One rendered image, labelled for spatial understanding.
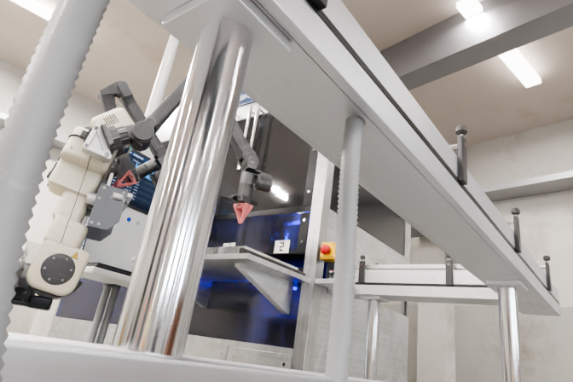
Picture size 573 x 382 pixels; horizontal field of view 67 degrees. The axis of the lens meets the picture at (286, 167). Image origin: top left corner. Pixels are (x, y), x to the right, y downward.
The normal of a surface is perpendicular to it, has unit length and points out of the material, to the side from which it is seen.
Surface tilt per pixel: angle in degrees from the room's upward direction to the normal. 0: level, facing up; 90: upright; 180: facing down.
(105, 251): 90
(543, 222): 90
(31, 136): 117
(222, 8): 180
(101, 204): 90
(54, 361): 90
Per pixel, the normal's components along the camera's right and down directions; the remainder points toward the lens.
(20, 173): 0.56, 0.25
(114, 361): 0.79, -0.14
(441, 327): -0.73, -0.37
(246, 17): -0.14, 0.90
